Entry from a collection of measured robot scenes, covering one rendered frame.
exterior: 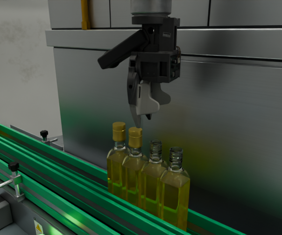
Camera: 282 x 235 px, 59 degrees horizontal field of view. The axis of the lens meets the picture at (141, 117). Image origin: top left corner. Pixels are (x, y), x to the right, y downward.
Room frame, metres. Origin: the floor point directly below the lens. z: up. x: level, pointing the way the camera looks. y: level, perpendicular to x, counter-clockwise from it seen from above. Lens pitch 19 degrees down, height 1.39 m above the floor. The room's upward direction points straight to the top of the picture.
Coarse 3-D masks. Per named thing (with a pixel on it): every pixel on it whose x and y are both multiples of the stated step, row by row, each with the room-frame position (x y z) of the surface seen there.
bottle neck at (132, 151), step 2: (130, 148) 0.56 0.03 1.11; (132, 148) 0.56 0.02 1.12; (134, 148) 0.56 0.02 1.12; (136, 148) 0.56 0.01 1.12; (138, 148) 0.56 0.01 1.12; (140, 148) 0.56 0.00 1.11; (130, 150) 0.57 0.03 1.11; (132, 150) 0.56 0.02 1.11; (134, 150) 0.56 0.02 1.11; (136, 150) 0.56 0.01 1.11; (138, 150) 0.56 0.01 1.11; (140, 150) 0.56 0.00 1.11; (130, 152) 0.57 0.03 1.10; (132, 152) 0.56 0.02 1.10; (134, 152) 0.56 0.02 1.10; (136, 152) 0.56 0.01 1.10; (138, 152) 0.56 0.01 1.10; (140, 152) 0.56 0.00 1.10; (130, 154) 0.56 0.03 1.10; (132, 154) 0.56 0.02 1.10; (134, 154) 0.56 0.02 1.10; (136, 154) 0.56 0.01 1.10; (138, 154) 0.56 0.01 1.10; (140, 154) 0.56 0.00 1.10; (134, 156) 0.56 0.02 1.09; (136, 156) 0.56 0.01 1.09
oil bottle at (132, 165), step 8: (128, 160) 0.55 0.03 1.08; (136, 160) 0.55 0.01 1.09; (144, 160) 0.56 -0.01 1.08; (128, 168) 0.55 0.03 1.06; (136, 168) 0.54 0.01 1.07; (128, 176) 0.55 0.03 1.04; (136, 176) 0.54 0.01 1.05; (128, 184) 0.55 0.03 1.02; (136, 184) 0.54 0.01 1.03; (128, 192) 0.55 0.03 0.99; (136, 192) 0.54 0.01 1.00; (128, 200) 0.55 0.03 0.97; (136, 200) 0.54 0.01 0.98
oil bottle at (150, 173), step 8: (144, 168) 0.53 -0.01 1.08; (152, 168) 0.52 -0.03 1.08; (160, 168) 0.52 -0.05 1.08; (144, 176) 0.53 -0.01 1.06; (152, 176) 0.51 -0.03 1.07; (144, 184) 0.53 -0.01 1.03; (152, 184) 0.51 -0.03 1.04; (144, 192) 0.53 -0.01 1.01; (152, 192) 0.51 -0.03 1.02; (144, 200) 0.53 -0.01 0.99; (152, 200) 0.51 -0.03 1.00; (144, 208) 0.53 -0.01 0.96; (152, 208) 0.51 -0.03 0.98
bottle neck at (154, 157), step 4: (152, 140) 0.55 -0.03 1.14; (156, 140) 0.55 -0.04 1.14; (152, 144) 0.53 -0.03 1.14; (156, 144) 0.53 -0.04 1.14; (160, 144) 0.53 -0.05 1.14; (152, 148) 0.53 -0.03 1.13; (156, 148) 0.53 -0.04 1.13; (160, 148) 0.53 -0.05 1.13; (152, 152) 0.53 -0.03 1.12; (156, 152) 0.53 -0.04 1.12; (160, 152) 0.53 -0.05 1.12; (152, 156) 0.53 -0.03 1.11; (156, 156) 0.53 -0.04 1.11; (160, 156) 0.53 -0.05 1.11; (152, 160) 0.53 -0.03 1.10; (156, 160) 0.53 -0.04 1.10; (160, 160) 0.53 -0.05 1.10
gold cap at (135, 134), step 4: (132, 128) 0.58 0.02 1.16; (136, 128) 0.58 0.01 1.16; (140, 128) 0.58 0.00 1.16; (128, 132) 0.57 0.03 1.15; (132, 132) 0.56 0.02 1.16; (136, 132) 0.56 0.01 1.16; (140, 132) 0.56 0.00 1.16; (128, 136) 0.57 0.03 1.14; (132, 136) 0.56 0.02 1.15; (136, 136) 0.56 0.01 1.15; (140, 136) 0.56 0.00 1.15; (132, 140) 0.56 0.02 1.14; (136, 140) 0.56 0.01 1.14; (140, 140) 0.56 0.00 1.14; (128, 144) 0.57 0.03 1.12; (132, 144) 0.56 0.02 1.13; (136, 144) 0.56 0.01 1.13; (140, 144) 0.56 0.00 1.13
